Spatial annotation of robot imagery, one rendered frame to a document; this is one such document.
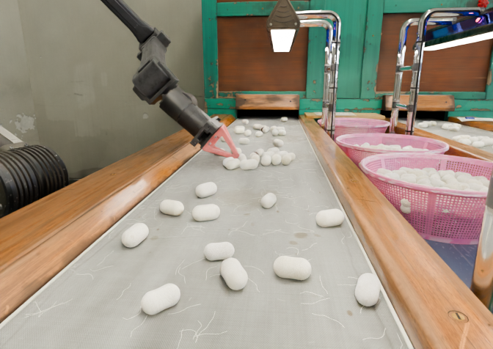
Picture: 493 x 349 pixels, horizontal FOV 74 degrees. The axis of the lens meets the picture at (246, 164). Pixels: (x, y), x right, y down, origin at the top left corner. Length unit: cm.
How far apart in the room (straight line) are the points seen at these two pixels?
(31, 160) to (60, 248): 36
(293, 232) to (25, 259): 28
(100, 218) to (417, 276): 35
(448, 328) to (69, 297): 29
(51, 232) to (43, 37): 280
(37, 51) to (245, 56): 197
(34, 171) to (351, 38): 137
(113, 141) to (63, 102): 51
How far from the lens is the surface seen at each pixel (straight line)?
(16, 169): 70
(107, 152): 293
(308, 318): 29
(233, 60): 164
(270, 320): 28
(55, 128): 316
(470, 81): 184
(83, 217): 44
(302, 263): 32
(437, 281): 31
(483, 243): 31
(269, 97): 158
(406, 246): 36
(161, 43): 109
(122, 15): 118
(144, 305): 28
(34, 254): 38
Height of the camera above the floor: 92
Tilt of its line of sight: 14 degrees down
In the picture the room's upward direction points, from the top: straight up
